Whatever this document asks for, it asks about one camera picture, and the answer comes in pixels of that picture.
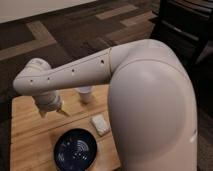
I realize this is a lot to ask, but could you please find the white paper cup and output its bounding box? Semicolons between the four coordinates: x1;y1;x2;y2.
77;86;92;103

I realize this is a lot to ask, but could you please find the dark blue ceramic bowl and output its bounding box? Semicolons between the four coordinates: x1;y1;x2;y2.
53;128;97;171

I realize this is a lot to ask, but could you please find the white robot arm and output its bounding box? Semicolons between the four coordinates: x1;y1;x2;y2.
13;39;198;171

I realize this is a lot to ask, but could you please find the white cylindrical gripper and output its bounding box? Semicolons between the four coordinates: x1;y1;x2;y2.
33;91;70;118

